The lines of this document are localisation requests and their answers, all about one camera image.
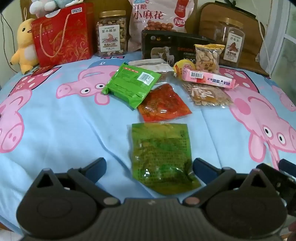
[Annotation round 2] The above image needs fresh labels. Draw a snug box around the black cable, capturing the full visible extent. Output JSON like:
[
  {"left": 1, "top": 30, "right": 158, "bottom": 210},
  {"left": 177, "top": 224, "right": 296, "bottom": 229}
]
[{"left": 0, "top": 10, "right": 14, "bottom": 67}]

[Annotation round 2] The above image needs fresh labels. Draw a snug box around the cashew jar with gold lid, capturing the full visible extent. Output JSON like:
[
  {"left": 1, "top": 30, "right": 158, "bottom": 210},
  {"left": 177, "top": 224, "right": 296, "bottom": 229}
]
[{"left": 96, "top": 10, "right": 127, "bottom": 57}]

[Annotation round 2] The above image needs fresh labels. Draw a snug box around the pecan jar with gold lid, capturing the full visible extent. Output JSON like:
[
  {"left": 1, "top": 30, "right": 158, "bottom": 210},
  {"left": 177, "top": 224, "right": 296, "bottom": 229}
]
[{"left": 214, "top": 20, "right": 245, "bottom": 66}]

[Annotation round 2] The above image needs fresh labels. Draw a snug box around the white window frame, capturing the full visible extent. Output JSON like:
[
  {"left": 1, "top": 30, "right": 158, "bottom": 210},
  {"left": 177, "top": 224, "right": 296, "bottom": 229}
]
[{"left": 266, "top": 0, "right": 296, "bottom": 79}]

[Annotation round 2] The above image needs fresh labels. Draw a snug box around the clear brown snack packet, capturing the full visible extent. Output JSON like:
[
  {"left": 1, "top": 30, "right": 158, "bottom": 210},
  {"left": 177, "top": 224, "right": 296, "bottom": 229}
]
[{"left": 157, "top": 64, "right": 175, "bottom": 82}]

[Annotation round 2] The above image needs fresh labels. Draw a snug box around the yellow duck plush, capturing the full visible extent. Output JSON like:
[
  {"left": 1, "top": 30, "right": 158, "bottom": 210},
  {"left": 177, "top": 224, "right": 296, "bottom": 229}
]
[{"left": 10, "top": 19, "right": 40, "bottom": 75}]

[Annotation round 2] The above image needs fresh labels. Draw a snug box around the clear peanut packet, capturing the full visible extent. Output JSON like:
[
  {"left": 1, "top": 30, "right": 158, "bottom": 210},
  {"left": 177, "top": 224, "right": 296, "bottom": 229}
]
[{"left": 194, "top": 44, "right": 225, "bottom": 75}]

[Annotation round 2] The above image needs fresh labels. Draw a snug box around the large pink snack bag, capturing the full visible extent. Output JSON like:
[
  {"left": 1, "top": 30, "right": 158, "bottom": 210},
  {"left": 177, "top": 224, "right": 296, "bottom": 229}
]
[{"left": 128, "top": 0, "right": 198, "bottom": 50}]

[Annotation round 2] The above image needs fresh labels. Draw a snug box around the green square snack packet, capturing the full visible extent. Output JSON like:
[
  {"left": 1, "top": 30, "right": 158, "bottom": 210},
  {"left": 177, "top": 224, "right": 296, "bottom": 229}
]
[{"left": 101, "top": 62, "right": 162, "bottom": 110}]

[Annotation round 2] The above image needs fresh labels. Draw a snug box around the printed cartoon pig bedsheet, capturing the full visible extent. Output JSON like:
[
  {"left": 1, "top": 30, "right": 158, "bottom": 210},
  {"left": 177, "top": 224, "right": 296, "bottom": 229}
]
[{"left": 0, "top": 50, "right": 296, "bottom": 234}]

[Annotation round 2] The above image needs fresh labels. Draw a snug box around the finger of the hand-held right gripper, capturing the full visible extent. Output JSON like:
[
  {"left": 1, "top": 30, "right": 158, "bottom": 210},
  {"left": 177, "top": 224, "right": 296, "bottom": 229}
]
[
  {"left": 278, "top": 159, "right": 296, "bottom": 180},
  {"left": 256, "top": 163, "right": 296, "bottom": 210}
]

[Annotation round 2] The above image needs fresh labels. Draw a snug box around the black box with sheep picture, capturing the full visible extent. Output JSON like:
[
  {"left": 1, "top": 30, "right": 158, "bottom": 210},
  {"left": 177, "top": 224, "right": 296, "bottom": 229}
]
[{"left": 141, "top": 30, "right": 216, "bottom": 66}]

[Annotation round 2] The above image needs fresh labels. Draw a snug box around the white cable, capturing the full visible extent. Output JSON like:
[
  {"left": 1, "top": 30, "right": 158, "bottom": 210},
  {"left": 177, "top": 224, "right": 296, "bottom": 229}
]
[{"left": 253, "top": 11, "right": 266, "bottom": 39}]

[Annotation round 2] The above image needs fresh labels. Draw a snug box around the white plush toy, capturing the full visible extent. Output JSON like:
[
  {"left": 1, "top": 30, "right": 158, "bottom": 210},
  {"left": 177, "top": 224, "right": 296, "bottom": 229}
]
[{"left": 29, "top": 0, "right": 84, "bottom": 19}]

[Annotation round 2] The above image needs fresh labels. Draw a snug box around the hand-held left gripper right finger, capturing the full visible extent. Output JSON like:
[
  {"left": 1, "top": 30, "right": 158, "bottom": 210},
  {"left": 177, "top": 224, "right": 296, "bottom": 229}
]
[{"left": 184, "top": 158, "right": 277, "bottom": 207}]

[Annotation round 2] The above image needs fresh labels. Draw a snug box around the yellow jelly cup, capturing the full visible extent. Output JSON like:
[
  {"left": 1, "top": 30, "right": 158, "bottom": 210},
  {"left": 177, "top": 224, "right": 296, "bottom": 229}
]
[{"left": 173, "top": 59, "right": 197, "bottom": 79}]

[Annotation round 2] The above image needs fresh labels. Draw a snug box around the white flat packet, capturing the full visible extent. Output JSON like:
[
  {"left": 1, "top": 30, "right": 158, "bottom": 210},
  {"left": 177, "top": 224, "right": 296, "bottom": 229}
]
[{"left": 128, "top": 59, "right": 170, "bottom": 70}]

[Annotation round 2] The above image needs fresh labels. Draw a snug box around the green pickled vegetable packet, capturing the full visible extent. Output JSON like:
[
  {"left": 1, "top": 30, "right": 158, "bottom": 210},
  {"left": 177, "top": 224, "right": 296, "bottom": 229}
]
[{"left": 127, "top": 123, "right": 201, "bottom": 195}]

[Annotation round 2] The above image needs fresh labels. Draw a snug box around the red spicy snack packet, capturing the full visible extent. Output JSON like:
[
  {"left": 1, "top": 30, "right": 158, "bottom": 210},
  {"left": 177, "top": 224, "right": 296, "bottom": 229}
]
[{"left": 137, "top": 84, "right": 192, "bottom": 122}]

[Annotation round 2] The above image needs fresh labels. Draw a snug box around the red gift bag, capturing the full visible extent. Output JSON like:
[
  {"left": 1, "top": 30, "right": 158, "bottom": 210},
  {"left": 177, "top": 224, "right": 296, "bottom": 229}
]
[{"left": 31, "top": 3, "right": 94, "bottom": 67}]

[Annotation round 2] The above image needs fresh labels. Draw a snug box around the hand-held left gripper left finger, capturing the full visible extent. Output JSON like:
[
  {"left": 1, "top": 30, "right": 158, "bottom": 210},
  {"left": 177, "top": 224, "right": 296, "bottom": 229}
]
[{"left": 30, "top": 158, "right": 121, "bottom": 207}]

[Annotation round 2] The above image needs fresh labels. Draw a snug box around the clear seed packet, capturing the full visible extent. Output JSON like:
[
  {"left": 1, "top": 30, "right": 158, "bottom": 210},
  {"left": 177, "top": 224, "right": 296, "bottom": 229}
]
[{"left": 183, "top": 82, "right": 234, "bottom": 108}]

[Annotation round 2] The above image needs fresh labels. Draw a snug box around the pink wafer bar packet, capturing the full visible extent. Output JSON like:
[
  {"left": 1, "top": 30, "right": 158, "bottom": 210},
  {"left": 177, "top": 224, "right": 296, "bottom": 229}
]
[{"left": 181, "top": 68, "right": 238, "bottom": 89}]

